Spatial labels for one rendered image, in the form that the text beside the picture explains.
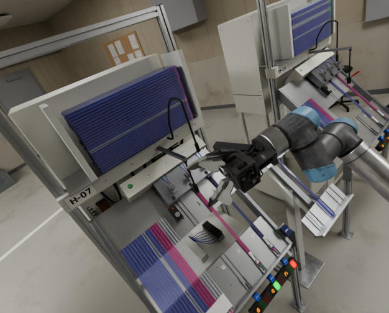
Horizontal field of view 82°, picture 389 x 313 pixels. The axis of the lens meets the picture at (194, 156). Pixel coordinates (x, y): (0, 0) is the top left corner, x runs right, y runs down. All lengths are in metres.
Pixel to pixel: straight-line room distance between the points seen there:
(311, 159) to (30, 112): 1.01
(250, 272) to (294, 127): 0.79
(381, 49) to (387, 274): 3.17
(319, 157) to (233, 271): 0.73
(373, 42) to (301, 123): 3.83
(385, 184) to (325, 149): 0.19
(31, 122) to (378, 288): 2.19
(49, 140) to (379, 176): 1.16
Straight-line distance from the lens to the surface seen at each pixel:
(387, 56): 4.46
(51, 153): 1.14
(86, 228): 1.16
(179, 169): 1.15
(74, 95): 1.12
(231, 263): 1.17
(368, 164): 0.74
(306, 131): 0.61
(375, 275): 2.13
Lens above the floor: 1.79
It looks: 29 degrees down
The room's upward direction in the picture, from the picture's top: 20 degrees counter-clockwise
